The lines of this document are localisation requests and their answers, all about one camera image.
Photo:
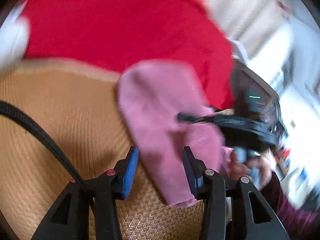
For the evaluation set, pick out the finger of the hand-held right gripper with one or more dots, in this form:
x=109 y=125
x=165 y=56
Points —
x=197 y=118

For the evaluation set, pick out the white quilted blanket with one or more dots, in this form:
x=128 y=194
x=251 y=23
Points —
x=12 y=45

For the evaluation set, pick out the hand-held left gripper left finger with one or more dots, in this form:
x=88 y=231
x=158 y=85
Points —
x=130 y=171

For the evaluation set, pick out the person's right forearm maroon sleeve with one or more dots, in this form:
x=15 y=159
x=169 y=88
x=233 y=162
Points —
x=287 y=210

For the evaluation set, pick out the person's right hand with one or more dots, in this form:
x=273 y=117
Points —
x=240 y=165

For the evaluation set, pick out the woven bamboo mat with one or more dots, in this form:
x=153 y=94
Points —
x=62 y=110

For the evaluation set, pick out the beige dotted sofa cover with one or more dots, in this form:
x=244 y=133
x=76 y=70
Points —
x=245 y=17

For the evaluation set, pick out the pink ribbed garment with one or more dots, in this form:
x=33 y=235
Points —
x=165 y=120

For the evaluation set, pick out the red blanket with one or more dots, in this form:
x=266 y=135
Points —
x=120 y=27

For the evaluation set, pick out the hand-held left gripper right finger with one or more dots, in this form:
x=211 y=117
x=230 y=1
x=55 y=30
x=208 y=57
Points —
x=190 y=176

